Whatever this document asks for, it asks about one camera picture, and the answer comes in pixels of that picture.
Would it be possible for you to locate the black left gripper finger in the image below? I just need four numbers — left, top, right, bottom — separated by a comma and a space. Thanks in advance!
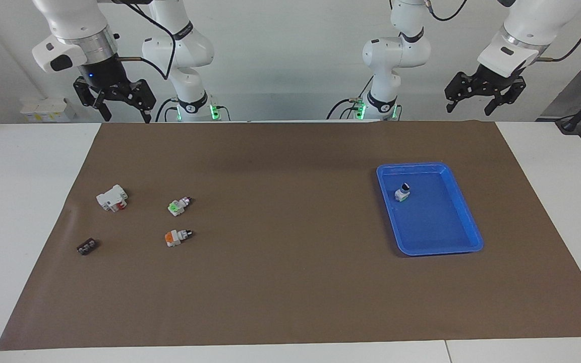
483, 80, 527, 116
444, 72, 479, 113

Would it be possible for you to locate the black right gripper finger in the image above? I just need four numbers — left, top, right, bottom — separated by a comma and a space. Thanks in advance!
119, 79, 157, 123
73, 77, 113, 123

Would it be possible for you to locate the green-backed selector switch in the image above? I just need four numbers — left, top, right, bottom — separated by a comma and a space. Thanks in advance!
167, 196, 193, 217

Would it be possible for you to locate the white cardboard box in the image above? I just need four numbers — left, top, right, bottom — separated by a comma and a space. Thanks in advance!
20, 97, 77, 123

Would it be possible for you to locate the white circuit breaker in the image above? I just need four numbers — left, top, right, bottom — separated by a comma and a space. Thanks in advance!
96, 184, 129, 213

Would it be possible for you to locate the blue plastic tray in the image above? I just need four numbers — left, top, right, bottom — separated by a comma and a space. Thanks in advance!
376, 162, 485, 257

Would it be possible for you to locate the brown table mat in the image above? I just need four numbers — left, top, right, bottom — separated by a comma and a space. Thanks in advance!
0, 120, 581, 351

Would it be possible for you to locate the black right base cable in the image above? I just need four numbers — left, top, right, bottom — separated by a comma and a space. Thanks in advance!
154, 96, 178, 123

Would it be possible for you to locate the black base cable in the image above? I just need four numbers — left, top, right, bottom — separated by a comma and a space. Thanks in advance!
154, 96, 178, 123
326, 76, 374, 120

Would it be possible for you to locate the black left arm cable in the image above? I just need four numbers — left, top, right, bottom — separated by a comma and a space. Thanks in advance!
537, 0, 581, 64

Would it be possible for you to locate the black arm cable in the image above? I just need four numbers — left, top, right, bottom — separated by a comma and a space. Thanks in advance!
96, 0, 178, 81
537, 0, 581, 64

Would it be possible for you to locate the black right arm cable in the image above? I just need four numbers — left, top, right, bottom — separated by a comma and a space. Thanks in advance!
96, 0, 178, 81

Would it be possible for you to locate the black left base cable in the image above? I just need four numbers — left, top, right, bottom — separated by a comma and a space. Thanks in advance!
326, 76, 374, 120

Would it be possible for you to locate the orange-backed selector switch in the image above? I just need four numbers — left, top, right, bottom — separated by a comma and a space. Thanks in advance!
164, 228, 194, 248

